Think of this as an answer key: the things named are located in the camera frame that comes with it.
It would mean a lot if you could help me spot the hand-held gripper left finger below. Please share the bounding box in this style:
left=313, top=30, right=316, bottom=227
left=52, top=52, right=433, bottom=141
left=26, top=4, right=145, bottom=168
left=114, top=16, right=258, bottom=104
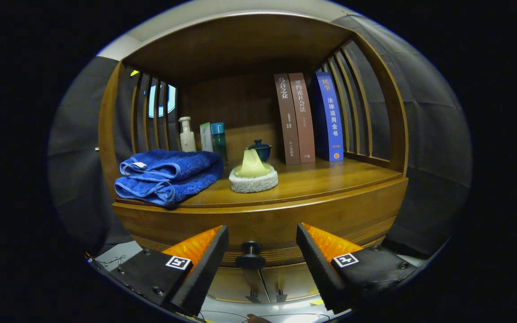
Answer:
left=89, top=225, right=230, bottom=317

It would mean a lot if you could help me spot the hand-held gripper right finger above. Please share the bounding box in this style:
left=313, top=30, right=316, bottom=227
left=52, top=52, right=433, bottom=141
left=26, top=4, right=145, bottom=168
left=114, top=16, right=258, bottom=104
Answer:
left=296, top=223, right=421, bottom=314

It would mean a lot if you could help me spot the wooden drawer with black knob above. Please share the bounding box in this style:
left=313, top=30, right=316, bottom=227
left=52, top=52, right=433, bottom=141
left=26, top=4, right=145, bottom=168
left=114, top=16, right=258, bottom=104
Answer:
left=113, top=178, right=408, bottom=270

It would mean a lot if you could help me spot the yellow handled scrub sponge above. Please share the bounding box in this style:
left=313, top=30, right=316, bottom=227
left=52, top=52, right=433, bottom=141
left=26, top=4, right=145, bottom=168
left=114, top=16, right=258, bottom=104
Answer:
left=229, top=148, right=279, bottom=194

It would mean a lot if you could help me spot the wooden cabinet door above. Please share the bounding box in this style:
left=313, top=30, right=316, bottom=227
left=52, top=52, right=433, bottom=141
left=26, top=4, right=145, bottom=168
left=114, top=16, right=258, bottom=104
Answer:
left=208, top=268, right=269, bottom=303
left=258, top=264, right=320, bottom=302

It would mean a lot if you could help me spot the wooden countertop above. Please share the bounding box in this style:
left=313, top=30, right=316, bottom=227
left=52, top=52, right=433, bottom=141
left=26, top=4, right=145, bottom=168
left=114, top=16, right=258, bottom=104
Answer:
left=115, top=155, right=403, bottom=209

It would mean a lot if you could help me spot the wooden cabinet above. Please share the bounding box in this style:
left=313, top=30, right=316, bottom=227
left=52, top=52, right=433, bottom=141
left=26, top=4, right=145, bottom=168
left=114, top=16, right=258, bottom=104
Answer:
left=98, top=13, right=409, bottom=303

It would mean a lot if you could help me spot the blue folded towel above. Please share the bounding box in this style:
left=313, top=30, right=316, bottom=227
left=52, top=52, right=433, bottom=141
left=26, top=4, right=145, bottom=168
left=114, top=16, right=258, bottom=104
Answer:
left=114, top=149, right=224, bottom=209

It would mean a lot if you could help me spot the white pump bottle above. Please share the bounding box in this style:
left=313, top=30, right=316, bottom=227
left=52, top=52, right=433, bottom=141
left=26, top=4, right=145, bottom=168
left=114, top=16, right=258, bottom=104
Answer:
left=178, top=117, right=197, bottom=153

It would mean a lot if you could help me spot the dark blue lidded teacup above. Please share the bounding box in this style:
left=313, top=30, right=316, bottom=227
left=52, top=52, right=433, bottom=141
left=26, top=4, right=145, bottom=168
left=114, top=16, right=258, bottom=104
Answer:
left=247, top=139, right=273, bottom=163

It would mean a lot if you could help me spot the white and green tube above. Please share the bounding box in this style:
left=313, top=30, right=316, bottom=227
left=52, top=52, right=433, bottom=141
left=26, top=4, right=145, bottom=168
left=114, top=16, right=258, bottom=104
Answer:
left=199, top=122, right=214, bottom=153

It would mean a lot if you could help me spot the teal capped bottle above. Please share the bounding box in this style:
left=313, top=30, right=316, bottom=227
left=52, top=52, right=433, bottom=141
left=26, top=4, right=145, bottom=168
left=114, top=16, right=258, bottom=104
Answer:
left=210, top=122, right=228, bottom=166

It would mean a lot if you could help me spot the blue book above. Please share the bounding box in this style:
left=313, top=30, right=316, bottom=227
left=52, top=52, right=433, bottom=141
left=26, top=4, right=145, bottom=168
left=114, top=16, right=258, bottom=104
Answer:
left=311, top=72, right=344, bottom=162

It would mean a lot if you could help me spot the reddish brown book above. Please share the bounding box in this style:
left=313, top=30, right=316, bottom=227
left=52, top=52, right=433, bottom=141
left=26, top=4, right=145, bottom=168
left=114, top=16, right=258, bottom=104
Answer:
left=288, top=73, right=316, bottom=164

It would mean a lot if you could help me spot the dark brown book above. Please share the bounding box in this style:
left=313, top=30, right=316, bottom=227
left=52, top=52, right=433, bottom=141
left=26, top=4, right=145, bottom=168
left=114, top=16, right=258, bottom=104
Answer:
left=274, top=73, right=301, bottom=165

